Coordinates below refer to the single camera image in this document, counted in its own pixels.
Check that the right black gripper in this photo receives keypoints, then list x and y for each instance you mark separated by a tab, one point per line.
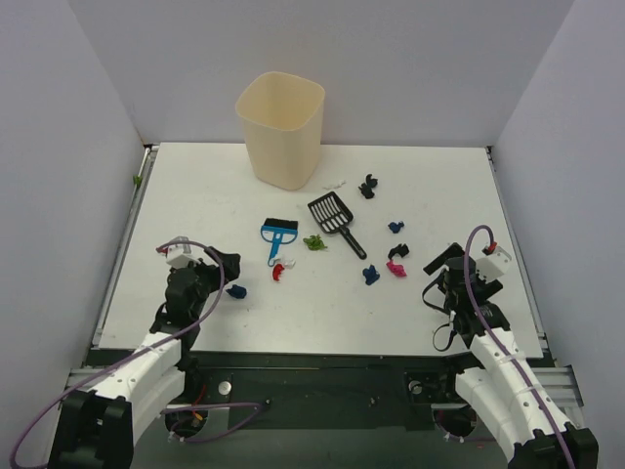
443	259

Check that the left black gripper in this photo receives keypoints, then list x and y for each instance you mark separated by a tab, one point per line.
218	267

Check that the blue hand brush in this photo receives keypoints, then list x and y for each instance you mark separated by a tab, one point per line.
278	232

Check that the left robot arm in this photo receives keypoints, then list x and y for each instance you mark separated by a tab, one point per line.
99	427

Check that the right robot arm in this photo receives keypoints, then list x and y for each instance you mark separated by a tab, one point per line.
500	387

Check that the dark blue scrap left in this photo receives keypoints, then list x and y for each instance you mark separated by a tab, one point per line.
237	292

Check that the dark blue scrap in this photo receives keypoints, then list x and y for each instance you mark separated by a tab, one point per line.
371	275
237	292

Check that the dark blue scrap centre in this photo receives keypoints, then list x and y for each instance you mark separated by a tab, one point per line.
371	275

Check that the black slotted dustpan scoop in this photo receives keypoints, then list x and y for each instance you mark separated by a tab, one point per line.
334	217

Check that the white paper scrap near bin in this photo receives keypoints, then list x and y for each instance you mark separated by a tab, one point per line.
335	185

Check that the cream plastic waste bin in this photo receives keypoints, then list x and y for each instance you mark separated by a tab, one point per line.
281	116

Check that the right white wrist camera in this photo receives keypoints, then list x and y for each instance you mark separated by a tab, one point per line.
494	263

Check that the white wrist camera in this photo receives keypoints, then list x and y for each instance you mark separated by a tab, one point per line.
494	263
178	253

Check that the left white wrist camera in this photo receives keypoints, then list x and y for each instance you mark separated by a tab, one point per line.
178	253

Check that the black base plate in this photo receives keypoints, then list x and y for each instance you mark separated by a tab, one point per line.
325	392

